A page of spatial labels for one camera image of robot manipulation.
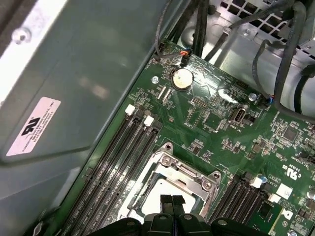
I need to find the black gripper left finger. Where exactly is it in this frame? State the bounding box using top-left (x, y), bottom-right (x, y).
top-left (86, 194), bottom-right (174, 236)

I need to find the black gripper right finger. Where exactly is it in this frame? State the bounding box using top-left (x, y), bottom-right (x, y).
top-left (173, 195), bottom-right (249, 236)

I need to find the silver CPU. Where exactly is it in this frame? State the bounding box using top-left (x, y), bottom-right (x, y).
top-left (136, 177), bottom-right (200, 221)

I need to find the metal socket cover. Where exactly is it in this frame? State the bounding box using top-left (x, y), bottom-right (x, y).
top-left (129, 159), bottom-right (219, 222)

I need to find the CPU socket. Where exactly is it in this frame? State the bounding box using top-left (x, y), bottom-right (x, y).
top-left (115, 141), bottom-right (223, 227)

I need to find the green motherboard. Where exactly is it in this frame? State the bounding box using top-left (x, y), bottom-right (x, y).
top-left (36, 39), bottom-right (315, 236)

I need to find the silver internal USB port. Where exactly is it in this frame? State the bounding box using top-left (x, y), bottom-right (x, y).
top-left (228, 104), bottom-right (249, 123)

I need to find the silver coin cell battery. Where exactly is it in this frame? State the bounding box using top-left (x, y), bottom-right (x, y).
top-left (171, 67), bottom-right (194, 91)

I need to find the black square chip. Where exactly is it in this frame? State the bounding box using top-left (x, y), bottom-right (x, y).
top-left (283, 126), bottom-right (299, 143)

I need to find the white certification sticker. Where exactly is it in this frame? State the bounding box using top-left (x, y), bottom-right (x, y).
top-left (5, 96), bottom-right (62, 157)

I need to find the black PC case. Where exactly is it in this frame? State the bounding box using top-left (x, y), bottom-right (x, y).
top-left (0, 0), bottom-right (315, 236)

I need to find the thin grey cable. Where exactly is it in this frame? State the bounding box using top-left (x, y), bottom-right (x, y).
top-left (154, 0), bottom-right (174, 59)

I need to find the black flat cable bundle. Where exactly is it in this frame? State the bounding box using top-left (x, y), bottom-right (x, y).
top-left (191, 0), bottom-right (212, 59)

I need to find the thick black cable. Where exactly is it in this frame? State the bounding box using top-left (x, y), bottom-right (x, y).
top-left (272, 0), bottom-right (315, 118)

